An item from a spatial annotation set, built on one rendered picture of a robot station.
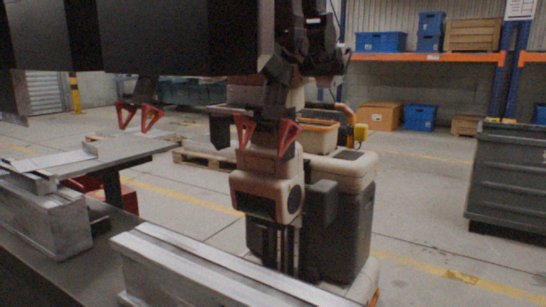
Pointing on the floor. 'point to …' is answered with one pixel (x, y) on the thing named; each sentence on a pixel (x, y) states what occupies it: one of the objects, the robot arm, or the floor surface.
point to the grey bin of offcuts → (508, 178)
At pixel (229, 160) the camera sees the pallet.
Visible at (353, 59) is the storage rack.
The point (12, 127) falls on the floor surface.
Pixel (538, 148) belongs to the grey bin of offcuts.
